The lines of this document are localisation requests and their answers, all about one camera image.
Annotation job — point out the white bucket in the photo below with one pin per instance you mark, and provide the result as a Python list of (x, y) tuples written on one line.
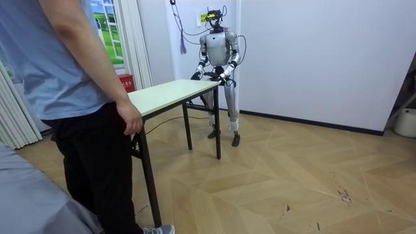
[(406, 123)]

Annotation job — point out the landscape window poster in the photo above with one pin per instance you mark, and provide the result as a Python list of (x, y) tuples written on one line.
[(109, 29)]

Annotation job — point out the white table with black legs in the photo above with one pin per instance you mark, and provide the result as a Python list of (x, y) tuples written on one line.
[(169, 92)]

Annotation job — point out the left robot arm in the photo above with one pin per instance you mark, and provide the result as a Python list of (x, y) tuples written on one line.
[(234, 52)]

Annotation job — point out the grey bed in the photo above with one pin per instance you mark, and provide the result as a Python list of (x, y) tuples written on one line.
[(35, 198)]

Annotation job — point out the red box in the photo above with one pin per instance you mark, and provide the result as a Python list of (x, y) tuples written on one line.
[(127, 83)]

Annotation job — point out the robot body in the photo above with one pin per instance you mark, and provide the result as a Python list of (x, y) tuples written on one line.
[(217, 48)]

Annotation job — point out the robot legs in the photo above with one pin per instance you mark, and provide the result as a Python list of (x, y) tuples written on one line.
[(230, 100)]

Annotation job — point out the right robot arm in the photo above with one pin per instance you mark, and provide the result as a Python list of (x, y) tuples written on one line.
[(203, 48)]

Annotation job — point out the white pleated curtain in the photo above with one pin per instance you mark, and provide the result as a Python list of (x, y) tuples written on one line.
[(14, 113), (135, 42)]

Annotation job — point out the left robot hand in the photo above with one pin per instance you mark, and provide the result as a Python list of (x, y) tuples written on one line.
[(223, 77)]

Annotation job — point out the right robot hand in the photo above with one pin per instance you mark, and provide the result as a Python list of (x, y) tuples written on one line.
[(195, 76)]

